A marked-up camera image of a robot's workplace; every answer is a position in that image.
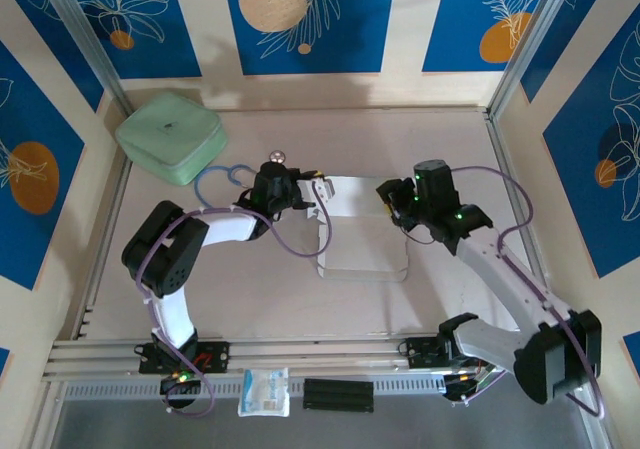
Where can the black base electronics module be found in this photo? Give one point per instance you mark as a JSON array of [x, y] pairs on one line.
[[462, 386], [177, 386]]

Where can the aluminium side rail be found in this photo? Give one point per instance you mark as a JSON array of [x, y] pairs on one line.
[[506, 159], [100, 269]]

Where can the black ribbed block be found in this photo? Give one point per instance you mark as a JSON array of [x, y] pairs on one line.
[[339, 395]]

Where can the aluminium frame post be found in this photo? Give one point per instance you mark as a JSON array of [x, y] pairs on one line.
[[83, 34], [537, 34]]

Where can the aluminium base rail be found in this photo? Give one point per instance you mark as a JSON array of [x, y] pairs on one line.
[[320, 354]]

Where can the grey metal sheet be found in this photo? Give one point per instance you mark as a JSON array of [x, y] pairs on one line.
[[400, 429]]

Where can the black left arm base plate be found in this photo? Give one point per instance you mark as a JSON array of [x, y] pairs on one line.
[[220, 356]]

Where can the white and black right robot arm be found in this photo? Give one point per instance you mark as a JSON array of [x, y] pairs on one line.
[[520, 289]]

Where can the white plastic packet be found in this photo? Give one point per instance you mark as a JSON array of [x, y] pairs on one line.
[[264, 391]]

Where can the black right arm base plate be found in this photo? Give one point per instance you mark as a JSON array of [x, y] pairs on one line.
[[420, 354]]

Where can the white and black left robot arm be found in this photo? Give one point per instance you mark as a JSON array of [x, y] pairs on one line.
[[170, 319]]

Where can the blue stethoscope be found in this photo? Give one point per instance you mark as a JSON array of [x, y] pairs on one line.
[[276, 156]]

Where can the green zip pouch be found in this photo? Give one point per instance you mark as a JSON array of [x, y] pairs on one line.
[[167, 136]]

